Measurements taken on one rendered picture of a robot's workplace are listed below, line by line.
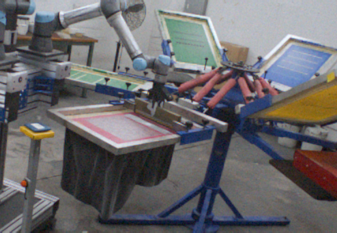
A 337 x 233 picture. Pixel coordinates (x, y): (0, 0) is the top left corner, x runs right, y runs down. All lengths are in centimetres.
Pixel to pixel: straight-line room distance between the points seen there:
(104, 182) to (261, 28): 501
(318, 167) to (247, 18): 510
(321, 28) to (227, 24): 152
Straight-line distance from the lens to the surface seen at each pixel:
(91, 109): 272
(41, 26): 275
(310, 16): 673
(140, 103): 280
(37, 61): 277
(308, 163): 231
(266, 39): 698
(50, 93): 275
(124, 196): 247
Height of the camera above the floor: 174
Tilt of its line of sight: 17 degrees down
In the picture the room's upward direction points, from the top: 10 degrees clockwise
